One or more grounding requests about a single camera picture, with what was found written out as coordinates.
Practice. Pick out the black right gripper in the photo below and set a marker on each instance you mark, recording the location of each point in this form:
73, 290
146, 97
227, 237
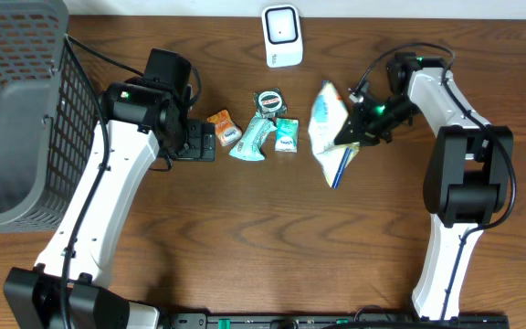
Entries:
359, 132

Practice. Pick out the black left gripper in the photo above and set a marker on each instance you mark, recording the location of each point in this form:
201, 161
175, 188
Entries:
196, 151

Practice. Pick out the orange snack pack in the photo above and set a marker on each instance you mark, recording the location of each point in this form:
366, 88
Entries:
226, 130

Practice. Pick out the yellow snack bag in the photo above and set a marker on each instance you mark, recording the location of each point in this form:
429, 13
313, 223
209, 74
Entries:
327, 117

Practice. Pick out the light green pack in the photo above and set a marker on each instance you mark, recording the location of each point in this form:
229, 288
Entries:
248, 147

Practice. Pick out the small teal tissue pack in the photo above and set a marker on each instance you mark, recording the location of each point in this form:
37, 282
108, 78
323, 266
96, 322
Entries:
287, 135

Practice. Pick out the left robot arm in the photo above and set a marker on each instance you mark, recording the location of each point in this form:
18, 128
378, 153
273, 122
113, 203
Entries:
141, 120

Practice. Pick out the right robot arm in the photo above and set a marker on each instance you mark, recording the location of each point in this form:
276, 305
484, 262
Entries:
470, 184

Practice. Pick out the white barcode scanner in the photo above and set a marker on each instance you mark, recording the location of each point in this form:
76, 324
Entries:
282, 36

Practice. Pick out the dark grey plastic basket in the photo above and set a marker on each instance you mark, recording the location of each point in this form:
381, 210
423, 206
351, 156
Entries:
47, 116

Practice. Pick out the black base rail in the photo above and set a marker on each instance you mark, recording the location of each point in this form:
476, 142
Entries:
363, 320

